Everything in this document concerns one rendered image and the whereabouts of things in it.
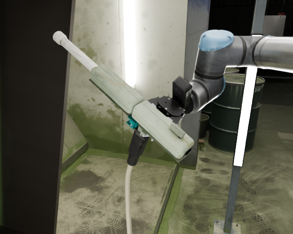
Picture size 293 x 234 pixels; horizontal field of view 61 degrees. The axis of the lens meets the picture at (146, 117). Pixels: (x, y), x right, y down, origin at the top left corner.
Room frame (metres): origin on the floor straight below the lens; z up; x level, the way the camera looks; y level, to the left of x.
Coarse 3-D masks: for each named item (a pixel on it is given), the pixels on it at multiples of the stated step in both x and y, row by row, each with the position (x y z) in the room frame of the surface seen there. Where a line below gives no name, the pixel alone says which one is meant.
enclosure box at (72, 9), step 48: (0, 0) 0.94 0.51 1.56; (48, 0) 0.91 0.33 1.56; (0, 48) 0.95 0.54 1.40; (48, 48) 0.91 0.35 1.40; (0, 96) 0.96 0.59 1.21; (48, 96) 0.92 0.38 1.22; (0, 144) 0.97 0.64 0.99; (48, 144) 0.92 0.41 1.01; (0, 192) 0.98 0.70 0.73; (48, 192) 0.93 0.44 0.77
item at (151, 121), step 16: (96, 64) 0.64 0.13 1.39; (96, 80) 0.60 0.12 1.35; (112, 80) 0.58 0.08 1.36; (112, 96) 0.57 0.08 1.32; (128, 96) 0.55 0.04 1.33; (128, 112) 0.54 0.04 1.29; (144, 112) 0.51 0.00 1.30; (160, 112) 0.52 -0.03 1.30; (144, 128) 0.51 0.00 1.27; (160, 128) 0.48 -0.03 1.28; (176, 128) 0.47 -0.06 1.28; (144, 144) 0.56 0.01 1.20; (160, 144) 0.49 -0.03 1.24; (176, 144) 0.45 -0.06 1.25; (192, 144) 0.46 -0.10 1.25; (128, 160) 0.59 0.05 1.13; (176, 160) 0.46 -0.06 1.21
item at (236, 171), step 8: (256, 0) 1.45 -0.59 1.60; (264, 0) 1.42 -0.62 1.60; (256, 8) 1.43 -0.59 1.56; (264, 8) 1.42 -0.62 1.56; (256, 16) 1.43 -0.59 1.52; (264, 16) 1.42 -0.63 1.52; (256, 24) 1.43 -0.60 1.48; (256, 32) 1.43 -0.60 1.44; (232, 168) 1.47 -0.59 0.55; (240, 168) 1.42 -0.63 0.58; (232, 176) 1.43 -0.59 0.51; (232, 184) 1.43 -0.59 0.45; (232, 192) 1.43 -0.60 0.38; (232, 200) 1.43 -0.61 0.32; (232, 208) 1.42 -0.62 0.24; (232, 216) 1.42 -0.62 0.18; (224, 224) 1.47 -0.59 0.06
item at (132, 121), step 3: (129, 117) 0.54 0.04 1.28; (132, 117) 0.54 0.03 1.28; (129, 120) 0.56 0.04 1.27; (132, 120) 0.54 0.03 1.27; (129, 123) 0.55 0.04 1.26; (132, 123) 0.54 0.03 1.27; (135, 123) 0.54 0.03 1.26; (138, 123) 0.54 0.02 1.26; (132, 126) 0.54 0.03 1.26; (135, 126) 0.54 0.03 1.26
